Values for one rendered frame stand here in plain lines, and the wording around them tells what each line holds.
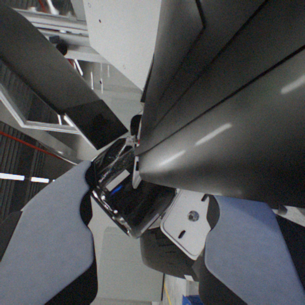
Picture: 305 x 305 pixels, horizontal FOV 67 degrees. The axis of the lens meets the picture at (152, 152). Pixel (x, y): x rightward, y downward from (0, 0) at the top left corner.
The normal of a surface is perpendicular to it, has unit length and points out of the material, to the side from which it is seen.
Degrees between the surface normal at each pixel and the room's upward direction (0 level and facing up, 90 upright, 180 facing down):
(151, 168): 15
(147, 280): 90
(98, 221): 90
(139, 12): 50
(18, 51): 132
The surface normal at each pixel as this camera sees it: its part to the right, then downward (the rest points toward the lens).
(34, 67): 0.76, -0.57
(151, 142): -0.96, -0.04
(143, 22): -0.70, 0.61
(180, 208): -0.54, -0.07
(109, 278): 0.07, -0.16
